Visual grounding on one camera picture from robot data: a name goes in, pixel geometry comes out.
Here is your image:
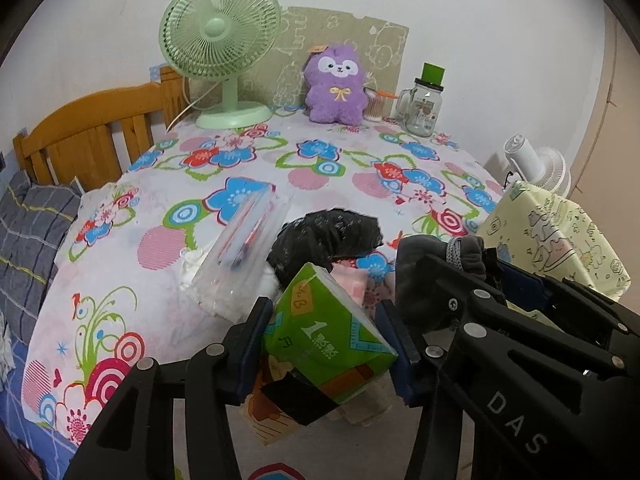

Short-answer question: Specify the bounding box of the yellow patterned storage box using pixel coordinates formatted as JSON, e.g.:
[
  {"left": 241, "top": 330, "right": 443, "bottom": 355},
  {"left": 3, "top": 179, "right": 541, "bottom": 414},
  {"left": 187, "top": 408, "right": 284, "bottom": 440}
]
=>
[{"left": 478, "top": 181, "right": 631, "bottom": 301}]

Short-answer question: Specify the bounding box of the grey sock bundle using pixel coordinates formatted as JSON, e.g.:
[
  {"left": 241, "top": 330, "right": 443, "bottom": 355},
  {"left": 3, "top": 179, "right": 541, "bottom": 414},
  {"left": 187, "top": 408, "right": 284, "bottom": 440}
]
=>
[{"left": 395, "top": 235, "right": 487, "bottom": 334}]

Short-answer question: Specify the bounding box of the clear plastic packet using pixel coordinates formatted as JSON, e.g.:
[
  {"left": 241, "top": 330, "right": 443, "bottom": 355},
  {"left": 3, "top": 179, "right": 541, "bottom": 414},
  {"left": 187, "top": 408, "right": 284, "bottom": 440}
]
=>
[{"left": 186, "top": 190, "right": 291, "bottom": 324}]

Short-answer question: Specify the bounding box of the grey plaid pillow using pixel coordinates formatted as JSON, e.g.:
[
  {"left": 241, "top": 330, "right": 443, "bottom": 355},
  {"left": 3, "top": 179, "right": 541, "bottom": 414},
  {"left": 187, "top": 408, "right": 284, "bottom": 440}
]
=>
[{"left": 1, "top": 170, "right": 80, "bottom": 344}]

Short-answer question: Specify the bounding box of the black plastic bag roll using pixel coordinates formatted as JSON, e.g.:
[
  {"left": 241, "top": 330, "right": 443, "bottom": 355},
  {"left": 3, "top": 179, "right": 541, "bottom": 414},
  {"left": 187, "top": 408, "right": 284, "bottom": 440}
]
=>
[{"left": 267, "top": 208, "right": 383, "bottom": 290}]

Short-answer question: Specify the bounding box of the pink packet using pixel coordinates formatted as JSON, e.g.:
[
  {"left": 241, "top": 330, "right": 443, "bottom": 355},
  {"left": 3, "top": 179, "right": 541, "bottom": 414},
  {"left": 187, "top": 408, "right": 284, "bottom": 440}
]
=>
[{"left": 331, "top": 262, "right": 395, "bottom": 320}]

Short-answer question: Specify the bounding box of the white standing fan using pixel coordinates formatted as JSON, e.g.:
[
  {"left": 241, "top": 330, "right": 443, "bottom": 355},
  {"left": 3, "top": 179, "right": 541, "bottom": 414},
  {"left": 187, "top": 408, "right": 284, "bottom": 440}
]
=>
[{"left": 503, "top": 134, "right": 572, "bottom": 197}]

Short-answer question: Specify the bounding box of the floral tablecloth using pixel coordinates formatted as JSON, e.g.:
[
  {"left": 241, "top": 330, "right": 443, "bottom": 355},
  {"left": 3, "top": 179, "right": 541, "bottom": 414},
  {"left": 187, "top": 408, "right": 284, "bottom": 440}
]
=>
[{"left": 21, "top": 112, "right": 502, "bottom": 448}]

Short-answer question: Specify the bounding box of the green tissue pack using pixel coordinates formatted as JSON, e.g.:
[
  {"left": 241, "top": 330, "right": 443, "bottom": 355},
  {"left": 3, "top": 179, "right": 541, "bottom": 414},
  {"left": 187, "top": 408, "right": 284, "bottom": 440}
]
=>
[{"left": 242, "top": 261, "right": 399, "bottom": 447}]

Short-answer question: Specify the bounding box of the toothpick jar orange lid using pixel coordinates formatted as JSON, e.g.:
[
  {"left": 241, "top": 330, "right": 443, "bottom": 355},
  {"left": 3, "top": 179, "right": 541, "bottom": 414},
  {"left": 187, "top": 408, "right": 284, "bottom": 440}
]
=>
[{"left": 363, "top": 88, "right": 398, "bottom": 122}]

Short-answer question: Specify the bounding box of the beige door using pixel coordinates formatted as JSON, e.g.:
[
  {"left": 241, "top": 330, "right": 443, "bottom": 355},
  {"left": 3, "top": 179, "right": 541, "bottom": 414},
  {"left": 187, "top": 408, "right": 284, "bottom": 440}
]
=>
[{"left": 569, "top": 8, "right": 640, "bottom": 221}]

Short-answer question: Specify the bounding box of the green desk fan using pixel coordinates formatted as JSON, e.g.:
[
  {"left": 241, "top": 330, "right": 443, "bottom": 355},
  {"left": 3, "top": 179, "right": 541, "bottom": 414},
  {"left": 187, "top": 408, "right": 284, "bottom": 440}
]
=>
[{"left": 158, "top": 0, "right": 281, "bottom": 130}]

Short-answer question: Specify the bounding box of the green patterned cardboard sheet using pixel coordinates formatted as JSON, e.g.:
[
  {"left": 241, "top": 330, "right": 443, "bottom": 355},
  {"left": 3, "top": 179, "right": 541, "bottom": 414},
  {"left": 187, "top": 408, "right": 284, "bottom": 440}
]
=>
[{"left": 240, "top": 5, "right": 410, "bottom": 111}]

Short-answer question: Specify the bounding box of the glass jar green lid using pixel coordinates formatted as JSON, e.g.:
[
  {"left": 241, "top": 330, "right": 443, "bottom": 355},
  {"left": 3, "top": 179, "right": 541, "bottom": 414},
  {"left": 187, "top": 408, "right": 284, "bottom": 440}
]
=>
[{"left": 396, "top": 63, "right": 445, "bottom": 138}]

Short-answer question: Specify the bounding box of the purple plush toy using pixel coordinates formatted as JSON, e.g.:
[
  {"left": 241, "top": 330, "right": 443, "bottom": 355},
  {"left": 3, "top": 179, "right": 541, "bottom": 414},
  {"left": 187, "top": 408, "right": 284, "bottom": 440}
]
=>
[{"left": 304, "top": 44, "right": 368, "bottom": 126}]

